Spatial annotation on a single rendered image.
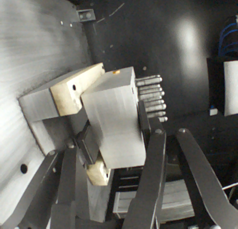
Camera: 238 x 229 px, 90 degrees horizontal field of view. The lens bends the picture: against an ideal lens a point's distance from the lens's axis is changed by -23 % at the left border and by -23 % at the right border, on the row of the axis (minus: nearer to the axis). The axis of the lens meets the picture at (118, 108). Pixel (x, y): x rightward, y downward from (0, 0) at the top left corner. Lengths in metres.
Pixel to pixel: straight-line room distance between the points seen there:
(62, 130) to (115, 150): 0.09
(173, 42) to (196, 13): 0.12
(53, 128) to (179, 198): 0.31
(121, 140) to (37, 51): 0.16
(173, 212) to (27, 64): 0.41
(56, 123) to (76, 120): 0.04
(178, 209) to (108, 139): 0.29
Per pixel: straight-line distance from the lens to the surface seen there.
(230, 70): 0.24
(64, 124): 0.24
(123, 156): 0.17
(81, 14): 0.45
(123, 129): 0.15
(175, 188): 0.40
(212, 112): 0.53
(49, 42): 0.27
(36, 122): 0.19
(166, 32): 0.46
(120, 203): 0.40
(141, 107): 0.17
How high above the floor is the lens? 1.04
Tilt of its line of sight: 11 degrees down
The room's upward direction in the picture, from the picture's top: 80 degrees clockwise
